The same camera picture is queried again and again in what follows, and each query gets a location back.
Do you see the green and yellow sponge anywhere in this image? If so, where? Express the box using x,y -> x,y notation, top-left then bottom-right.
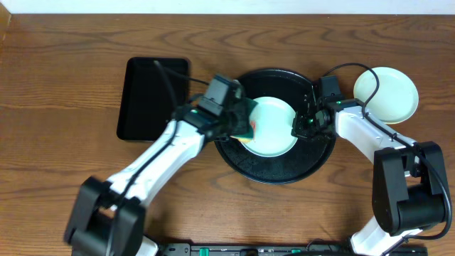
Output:
230,97 -> 257,143

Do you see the mint green plate with stain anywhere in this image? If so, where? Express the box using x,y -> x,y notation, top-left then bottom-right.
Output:
366,67 -> 419,124

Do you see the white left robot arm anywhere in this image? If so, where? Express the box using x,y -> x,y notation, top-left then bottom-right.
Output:
63,76 -> 250,256

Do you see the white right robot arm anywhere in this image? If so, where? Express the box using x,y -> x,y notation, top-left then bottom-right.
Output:
291,95 -> 453,255

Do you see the round black serving tray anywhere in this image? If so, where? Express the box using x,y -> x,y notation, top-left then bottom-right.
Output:
215,68 -> 336,184

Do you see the black rectangular water tray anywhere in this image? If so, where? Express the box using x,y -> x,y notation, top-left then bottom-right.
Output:
117,57 -> 189,142

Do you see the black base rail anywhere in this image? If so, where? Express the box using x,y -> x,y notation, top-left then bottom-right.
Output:
156,238 -> 429,256

